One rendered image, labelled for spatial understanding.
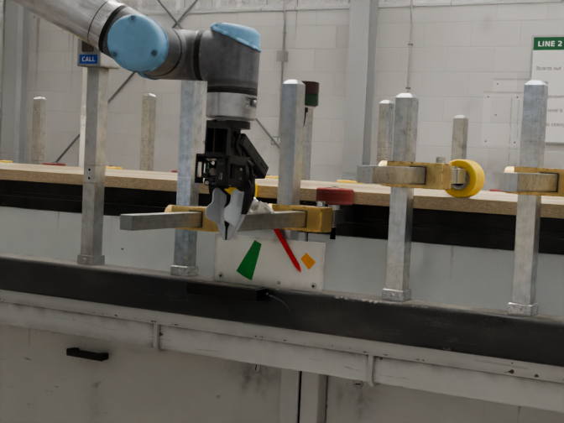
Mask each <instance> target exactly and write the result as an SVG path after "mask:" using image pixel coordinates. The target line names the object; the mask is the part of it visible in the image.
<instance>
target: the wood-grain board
mask: <svg viewBox="0 0 564 423"><path fill-rule="evenodd" d="M83 171H84V167H74V166H59V165H45V164H17V163H3V162H0V180H21V181H34V182H46V183H58V184H70V185H83ZM177 174H178V173H173V172H158V171H144V170H116V169H105V185H104V186H106V187H118V188H130V189H142V190H155V191H177ZM204 180H205V178H203V183H199V193H202V194H209V189H208V185H205V184H204ZM255 182H256V183H257V184H258V188H257V197H263V198H274V199H277V196H278V179H272V178H265V179H255ZM332 185H338V188H351V189H353V204H359V205H371V206H389V205H390V189H391V187H389V186H381V185H371V184H357V183H342V182H329V181H314V180H302V181H301V182H300V201H316V188H317V187H332ZM517 200H518V195H516V194H508V193H505V192H498V191H480V192H479V193H478V194H477V195H475V196H471V197H454V196H450V195H449V194H447V193H446V192H445V190H432V189H418V188H414V203H413V208H419V209H431V210H443V211H455V212H478V213H491V214H503V215H515V216H516V214H517ZM540 217H550V218H563V219H564V197H558V196H541V210H540Z"/></svg>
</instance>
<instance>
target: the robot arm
mask: <svg viewBox="0 0 564 423"><path fill-rule="evenodd" d="M11 1H13V2H15V3H17V4H18V5H20V6H22V7H24V8H26V9H28V10H29V11H31V12H32V13H35V14H37V15H38V16H40V17H41V18H44V19H45V20H47V21H49V22H51V23H52V24H54V25H56V26H58V27H59V28H61V29H63V30H65V31H66V32H68V33H70V34H73V35H74V36H76V37H77V38H79V39H81V40H83V41H85V42H87V43H88V44H90V45H92V46H94V47H95V48H97V49H98V50H99V51H100V52H102V53H103V54H105V55H107V56H109V57H111V58H112V59H114V60H115V61H116V62H117V63H118V64H119V65H120V66H121V67H122V68H124V69H126V70H128V71H132V72H138V74H139V75H140V76H142V77H143V78H148V79H150V80H159V79H163V80H183V81H207V94H206V117H207V118H212V119H211V120H206V138H205V152H204V154H196V169H195V183H203V178H205V180H204V184H205V185H208V189H209V194H210V197H211V199H212V202H211V204H210V205H208V206H207V207H206V211H205V214H206V218H207V219H209V220H211V221H213V222H215V223H216V224H217V228H218V231H219V233H220V234H221V236H222V238H223V240H231V238H232V237H233V236H234V234H235V233H236V232H237V230H238V229H239V227H240V226H241V224H242V222H243V219H244V218H245V216H246V214H248V210H249V208H250V206H251V204H252V202H253V199H254V195H255V179H265V176H266V174H267V172H268V169H269V167H268V166H267V165H266V163H265V162H264V160H263V158H262V157H261V156H260V154H259V152H258V151H257V150H256V148H255V147H254V146H253V144H252V143H251V141H250V140H249V138H248V136H247V135H246V134H245V133H241V130H250V122H249V121H254V120H255V119H256V111H257V99H258V84H259V59H260V53H261V49H260V39H261V37H260V33H259V32H258V31H257V30H256V29H253V28H250V27H247V26H243V25H239V24H234V23H213V24H212V25H211V26H210V29H211V30H193V29H173V28H171V27H169V26H167V25H164V24H162V23H159V22H157V21H155V20H154V19H152V18H150V17H148V16H146V15H144V14H142V13H140V12H138V11H137V10H135V9H133V8H130V7H129V6H127V5H126V4H124V3H118V2H117V1H115V0H11ZM198 162H201V177H197V170H198ZM204 164H206V167H205V173H204ZM229 187H236V188H237V189H234V190H233V191H232V194H231V195H230V194H229V193H228V192H226V191H225V189H228V188H229Z"/></svg>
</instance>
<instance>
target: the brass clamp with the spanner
mask: <svg viewBox="0 0 564 423"><path fill-rule="evenodd" d="M268 205H269V206H270V207H271V208H272V209H273V210H274V212H286V211H298V212H306V215H305V227H287V228H279V229H284V230H293V231H303V232H331V231H332V207H315V206H303V205H294V206H291V205H279V204H272V203H269V204H268Z"/></svg>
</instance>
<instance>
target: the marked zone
mask: <svg viewBox="0 0 564 423"><path fill-rule="evenodd" d="M261 245H262V243H259V242H257V241H256V240H254V242H253V244H252V246H251V247H250V249H249V250H248V252H247V254H246V255H245V257H244V259H243V261H242V262H241V263H240V265H239V267H238V269H237V270H236V271H237V272H239V273H240V274H241V275H242V276H244V277H246V278H247V279H250V280H252V278H253V273H254V270H255V267H256V263H257V260H258V256H259V251H260V248H261Z"/></svg>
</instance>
